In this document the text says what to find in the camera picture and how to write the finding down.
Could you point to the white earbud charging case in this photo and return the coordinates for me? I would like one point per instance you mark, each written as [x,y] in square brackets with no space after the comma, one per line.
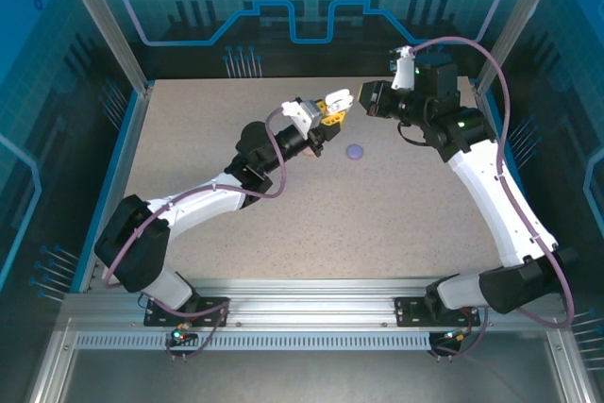
[342,97]

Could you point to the purple earbud charging case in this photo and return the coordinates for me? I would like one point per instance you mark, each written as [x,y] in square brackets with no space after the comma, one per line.
[354,152]

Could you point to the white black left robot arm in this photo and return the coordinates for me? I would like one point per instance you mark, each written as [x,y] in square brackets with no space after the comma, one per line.
[198,202]

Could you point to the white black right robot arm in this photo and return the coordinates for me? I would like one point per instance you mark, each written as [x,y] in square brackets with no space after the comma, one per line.
[486,195]

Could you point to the clear blue printed back panel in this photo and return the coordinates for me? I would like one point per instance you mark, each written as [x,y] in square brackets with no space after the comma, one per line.
[283,58]

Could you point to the blue printed side panel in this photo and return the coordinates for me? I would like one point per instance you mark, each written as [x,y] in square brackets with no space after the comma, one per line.
[38,139]
[566,115]

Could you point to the small connector board with LEDs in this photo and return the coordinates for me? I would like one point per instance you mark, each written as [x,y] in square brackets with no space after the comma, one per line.
[450,337]
[181,338]

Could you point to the aluminium frame post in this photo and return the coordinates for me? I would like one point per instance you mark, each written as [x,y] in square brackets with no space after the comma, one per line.
[514,21]
[109,21]

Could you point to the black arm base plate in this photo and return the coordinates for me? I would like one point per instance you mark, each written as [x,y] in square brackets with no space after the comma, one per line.
[217,304]
[408,311]

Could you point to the aluminium mounting rail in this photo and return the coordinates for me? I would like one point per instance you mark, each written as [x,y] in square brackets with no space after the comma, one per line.
[307,299]

